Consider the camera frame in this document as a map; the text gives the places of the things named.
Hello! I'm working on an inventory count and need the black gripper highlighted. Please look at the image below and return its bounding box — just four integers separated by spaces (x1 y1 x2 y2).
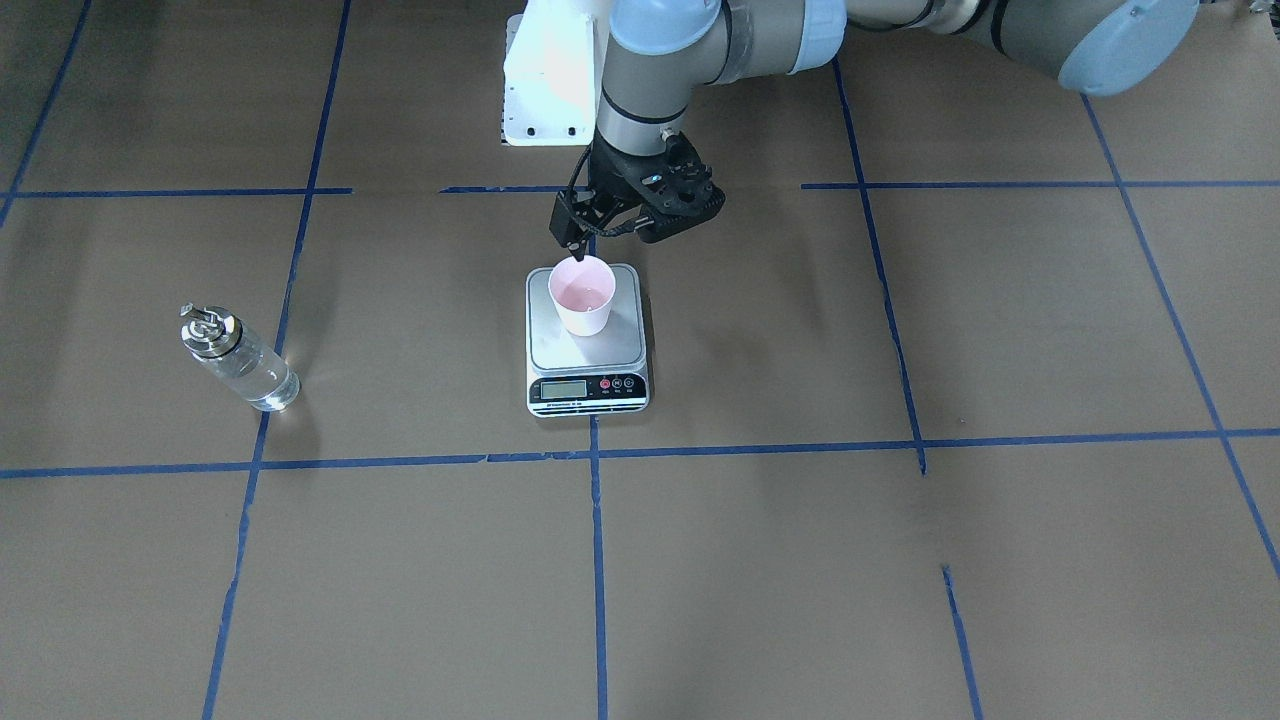
549 138 659 263

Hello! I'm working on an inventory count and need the pink plastic cup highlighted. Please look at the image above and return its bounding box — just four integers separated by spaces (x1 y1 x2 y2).
548 255 617 337

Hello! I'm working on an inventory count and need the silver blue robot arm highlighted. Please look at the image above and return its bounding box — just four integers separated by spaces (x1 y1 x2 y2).
549 1 1198 261

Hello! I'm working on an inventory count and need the silver digital kitchen scale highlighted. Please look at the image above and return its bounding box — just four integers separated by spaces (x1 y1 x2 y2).
525 263 652 418

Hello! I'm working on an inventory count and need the black camera cable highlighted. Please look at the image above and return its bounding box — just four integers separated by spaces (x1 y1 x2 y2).
562 140 641 240

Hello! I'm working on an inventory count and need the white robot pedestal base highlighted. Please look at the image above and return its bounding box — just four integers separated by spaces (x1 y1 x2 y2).
500 0 681 149

